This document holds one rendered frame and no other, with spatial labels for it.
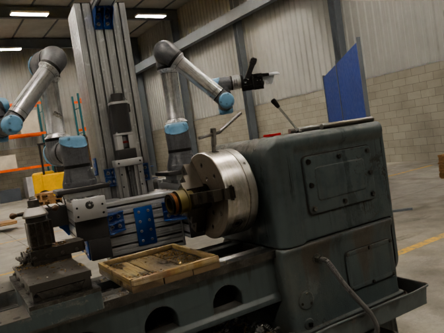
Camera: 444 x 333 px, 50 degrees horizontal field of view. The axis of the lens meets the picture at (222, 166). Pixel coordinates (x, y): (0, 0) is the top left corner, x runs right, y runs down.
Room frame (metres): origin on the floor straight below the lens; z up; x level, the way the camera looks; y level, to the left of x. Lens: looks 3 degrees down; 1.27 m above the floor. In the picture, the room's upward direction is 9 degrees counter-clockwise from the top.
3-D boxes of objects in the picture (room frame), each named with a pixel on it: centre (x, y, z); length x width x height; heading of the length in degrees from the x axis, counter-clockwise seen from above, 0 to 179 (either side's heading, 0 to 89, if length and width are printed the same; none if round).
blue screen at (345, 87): (8.25, -2.24, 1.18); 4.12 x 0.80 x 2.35; 174
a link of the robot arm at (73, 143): (2.14, 0.65, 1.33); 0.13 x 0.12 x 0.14; 45
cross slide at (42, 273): (1.43, 0.58, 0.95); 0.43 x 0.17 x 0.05; 30
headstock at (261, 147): (1.94, -0.31, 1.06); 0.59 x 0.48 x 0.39; 120
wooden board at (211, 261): (1.59, 0.27, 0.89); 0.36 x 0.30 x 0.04; 30
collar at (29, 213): (1.49, 0.61, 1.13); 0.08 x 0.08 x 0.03
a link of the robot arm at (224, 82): (2.48, -0.06, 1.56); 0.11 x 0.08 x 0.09; 93
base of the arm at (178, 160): (2.33, 0.19, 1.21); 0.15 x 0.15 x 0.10
